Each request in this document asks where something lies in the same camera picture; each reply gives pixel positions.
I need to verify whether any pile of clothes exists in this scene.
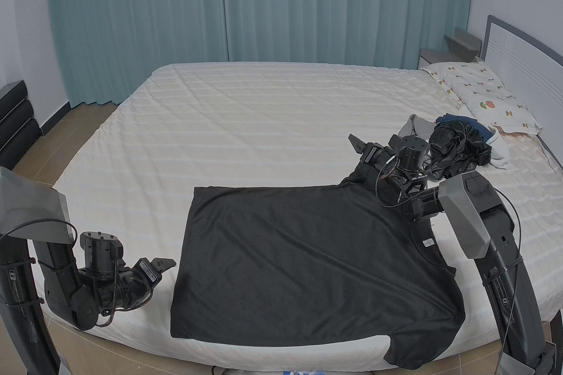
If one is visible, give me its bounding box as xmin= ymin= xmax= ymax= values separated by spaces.
xmin=398 ymin=113 xmax=511 ymax=181

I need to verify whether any black T-shirt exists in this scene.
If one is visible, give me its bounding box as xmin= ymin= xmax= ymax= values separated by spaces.
xmin=169 ymin=164 xmax=467 ymax=367

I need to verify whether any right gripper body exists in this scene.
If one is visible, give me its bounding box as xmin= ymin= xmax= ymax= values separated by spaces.
xmin=362 ymin=142 xmax=398 ymax=172

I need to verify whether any grey bedside table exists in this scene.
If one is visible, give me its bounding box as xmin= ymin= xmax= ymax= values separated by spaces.
xmin=419 ymin=27 xmax=482 ymax=68

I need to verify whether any black chest of drawers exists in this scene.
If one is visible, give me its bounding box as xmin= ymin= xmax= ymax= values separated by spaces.
xmin=0 ymin=80 xmax=42 ymax=165

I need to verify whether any bed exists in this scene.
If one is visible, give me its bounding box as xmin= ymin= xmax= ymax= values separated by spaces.
xmin=50 ymin=15 xmax=563 ymax=369

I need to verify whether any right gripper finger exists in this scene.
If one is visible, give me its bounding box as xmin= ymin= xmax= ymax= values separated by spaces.
xmin=348 ymin=134 xmax=369 ymax=155

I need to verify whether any white printed pillow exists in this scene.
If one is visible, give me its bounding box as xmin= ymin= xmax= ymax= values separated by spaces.
xmin=420 ymin=59 xmax=542 ymax=136

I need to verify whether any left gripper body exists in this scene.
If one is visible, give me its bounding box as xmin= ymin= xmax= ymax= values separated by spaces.
xmin=118 ymin=258 xmax=162 ymax=309

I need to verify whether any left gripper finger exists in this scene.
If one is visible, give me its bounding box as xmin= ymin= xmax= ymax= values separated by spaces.
xmin=151 ymin=258 xmax=177 ymax=277

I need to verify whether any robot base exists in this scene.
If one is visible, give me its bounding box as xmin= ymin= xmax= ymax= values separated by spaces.
xmin=211 ymin=364 xmax=328 ymax=375

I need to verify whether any black cable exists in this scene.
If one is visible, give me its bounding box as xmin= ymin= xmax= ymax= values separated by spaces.
xmin=375 ymin=160 xmax=410 ymax=209

